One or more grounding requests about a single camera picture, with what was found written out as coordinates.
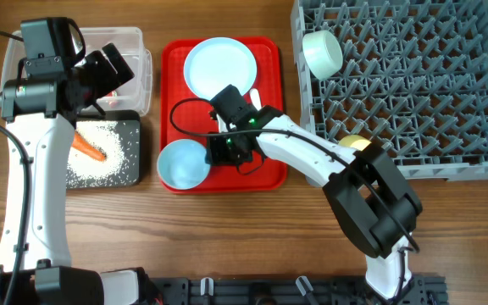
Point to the black waste tray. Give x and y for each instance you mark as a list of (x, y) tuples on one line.
[(129, 148)]

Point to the mint green bowl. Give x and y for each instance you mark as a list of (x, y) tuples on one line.
[(322, 53)]

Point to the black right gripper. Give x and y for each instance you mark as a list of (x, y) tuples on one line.
[(221, 154)]

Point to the black mounting rail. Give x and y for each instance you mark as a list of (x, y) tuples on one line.
[(336, 291)]

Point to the clear plastic bin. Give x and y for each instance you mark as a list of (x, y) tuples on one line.
[(136, 94)]

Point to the light blue bowl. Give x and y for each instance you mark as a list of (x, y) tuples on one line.
[(182, 164)]

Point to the yellow plastic cup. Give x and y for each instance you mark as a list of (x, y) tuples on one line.
[(354, 141)]

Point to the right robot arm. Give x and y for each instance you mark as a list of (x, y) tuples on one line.
[(372, 201)]

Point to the orange carrot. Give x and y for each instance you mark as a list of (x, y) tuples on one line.
[(80, 144)]

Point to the red snack wrapper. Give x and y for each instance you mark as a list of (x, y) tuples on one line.
[(112, 99)]

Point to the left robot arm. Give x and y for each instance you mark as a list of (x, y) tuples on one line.
[(39, 109)]

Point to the grey-blue dishwasher rack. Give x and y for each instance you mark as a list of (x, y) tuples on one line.
[(414, 77)]

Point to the white plastic spoon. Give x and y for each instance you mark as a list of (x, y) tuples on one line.
[(255, 98)]

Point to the light blue plate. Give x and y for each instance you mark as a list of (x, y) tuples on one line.
[(217, 62)]

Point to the spilled white rice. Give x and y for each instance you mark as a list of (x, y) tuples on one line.
[(104, 144)]

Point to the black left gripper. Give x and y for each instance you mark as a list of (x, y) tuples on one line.
[(97, 62)]

